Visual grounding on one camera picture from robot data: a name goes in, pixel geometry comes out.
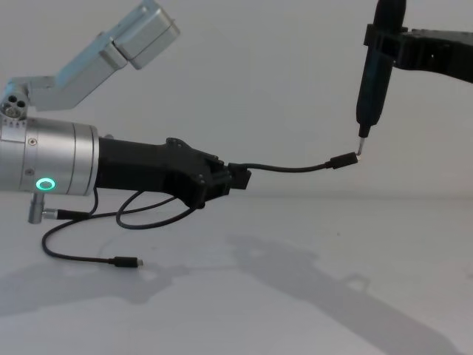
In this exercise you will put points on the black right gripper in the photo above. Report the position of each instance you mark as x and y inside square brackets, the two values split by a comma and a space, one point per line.
[443, 51]

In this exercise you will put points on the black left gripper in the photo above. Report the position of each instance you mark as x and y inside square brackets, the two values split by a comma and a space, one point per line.
[140, 166]

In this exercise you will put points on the black pen-shaped tool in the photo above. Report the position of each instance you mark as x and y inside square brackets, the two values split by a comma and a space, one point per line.
[373, 96]

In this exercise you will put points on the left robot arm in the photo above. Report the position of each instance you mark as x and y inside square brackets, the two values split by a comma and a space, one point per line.
[55, 159]

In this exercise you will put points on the white table cloth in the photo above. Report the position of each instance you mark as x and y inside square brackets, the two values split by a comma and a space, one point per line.
[258, 296]

